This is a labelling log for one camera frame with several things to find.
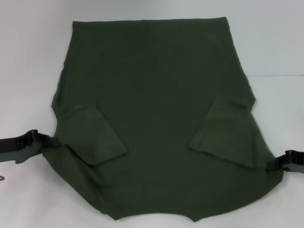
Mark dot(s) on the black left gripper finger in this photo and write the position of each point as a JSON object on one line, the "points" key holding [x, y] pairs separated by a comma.
{"points": [[51, 141]]}

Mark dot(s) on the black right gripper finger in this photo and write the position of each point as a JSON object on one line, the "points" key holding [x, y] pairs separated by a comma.
{"points": [[276, 165]]}

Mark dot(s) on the dark green t-shirt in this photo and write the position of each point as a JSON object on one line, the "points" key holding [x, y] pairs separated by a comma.
{"points": [[154, 95]]}

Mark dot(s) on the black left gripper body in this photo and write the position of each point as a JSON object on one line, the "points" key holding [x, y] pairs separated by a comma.
{"points": [[17, 147]]}

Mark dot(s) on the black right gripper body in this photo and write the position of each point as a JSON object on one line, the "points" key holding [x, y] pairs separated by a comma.
{"points": [[295, 162]]}

